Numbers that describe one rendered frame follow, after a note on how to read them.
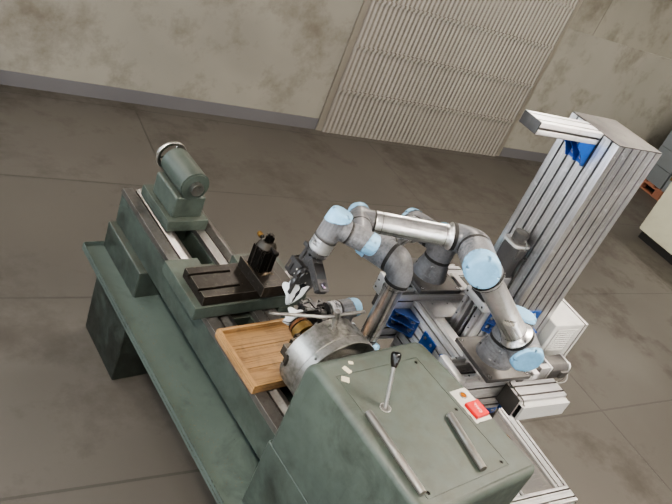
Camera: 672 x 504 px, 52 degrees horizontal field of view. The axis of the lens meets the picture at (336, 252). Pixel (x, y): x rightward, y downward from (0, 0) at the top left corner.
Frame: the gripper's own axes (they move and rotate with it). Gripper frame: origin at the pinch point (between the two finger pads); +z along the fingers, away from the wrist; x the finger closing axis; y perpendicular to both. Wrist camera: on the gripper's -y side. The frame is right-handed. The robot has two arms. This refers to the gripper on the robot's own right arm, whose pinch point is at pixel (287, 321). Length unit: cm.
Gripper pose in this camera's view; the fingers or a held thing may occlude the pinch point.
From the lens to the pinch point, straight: 250.5
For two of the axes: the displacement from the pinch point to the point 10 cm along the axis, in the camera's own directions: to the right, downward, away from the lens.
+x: 3.5, -7.9, -5.1
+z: -7.7, 0.7, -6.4
